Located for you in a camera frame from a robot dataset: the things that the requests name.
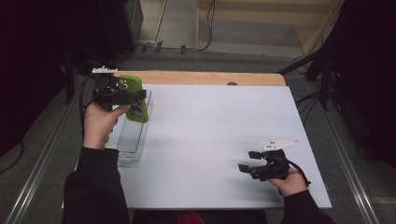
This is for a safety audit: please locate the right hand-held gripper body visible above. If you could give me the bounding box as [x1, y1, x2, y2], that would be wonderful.
[248, 139, 299, 182]

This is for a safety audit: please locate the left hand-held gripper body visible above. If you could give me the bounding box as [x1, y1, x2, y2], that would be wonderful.
[92, 65, 123, 112]

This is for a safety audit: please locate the green cartoon phone case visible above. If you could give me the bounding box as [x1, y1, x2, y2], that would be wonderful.
[116, 74, 149, 124]

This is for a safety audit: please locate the clear plastic tray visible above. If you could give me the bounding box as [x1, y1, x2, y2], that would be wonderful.
[105, 89, 154, 164]

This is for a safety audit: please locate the person's right hand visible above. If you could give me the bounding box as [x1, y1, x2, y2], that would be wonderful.
[268, 167, 309, 198]

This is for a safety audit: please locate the person's left hand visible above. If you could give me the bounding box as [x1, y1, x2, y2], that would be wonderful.
[83, 102, 132, 151]

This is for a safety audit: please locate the white table board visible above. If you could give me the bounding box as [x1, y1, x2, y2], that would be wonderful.
[61, 83, 332, 210]

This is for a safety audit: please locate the black metal stand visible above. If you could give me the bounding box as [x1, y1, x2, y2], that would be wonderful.
[278, 49, 332, 111]
[62, 43, 122, 105]

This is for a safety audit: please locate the wooden table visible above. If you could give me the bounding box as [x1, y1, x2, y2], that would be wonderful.
[113, 70, 287, 87]

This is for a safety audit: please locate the red cloth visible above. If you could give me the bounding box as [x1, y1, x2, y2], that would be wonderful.
[175, 210, 200, 224]

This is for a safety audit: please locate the dark curtain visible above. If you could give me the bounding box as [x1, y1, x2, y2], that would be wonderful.
[311, 0, 396, 169]
[0, 0, 125, 158]

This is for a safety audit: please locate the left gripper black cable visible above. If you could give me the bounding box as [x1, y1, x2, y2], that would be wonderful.
[78, 74, 97, 140]

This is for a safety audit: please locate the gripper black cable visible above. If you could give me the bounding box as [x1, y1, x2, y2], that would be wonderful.
[78, 74, 97, 140]
[288, 159, 312, 189]

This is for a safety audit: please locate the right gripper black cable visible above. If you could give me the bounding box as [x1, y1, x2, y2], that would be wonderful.
[288, 159, 312, 189]

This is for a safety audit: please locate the bundle of black cables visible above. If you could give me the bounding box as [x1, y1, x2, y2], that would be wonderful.
[293, 90, 321, 125]

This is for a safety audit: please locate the metal floor rail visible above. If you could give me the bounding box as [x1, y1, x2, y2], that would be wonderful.
[309, 85, 381, 224]
[4, 74, 90, 224]

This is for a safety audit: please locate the thin black floor cable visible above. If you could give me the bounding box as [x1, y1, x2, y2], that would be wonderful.
[0, 141, 25, 175]

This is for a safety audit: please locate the beige wooden frame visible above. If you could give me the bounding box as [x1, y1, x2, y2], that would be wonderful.
[195, 0, 345, 58]

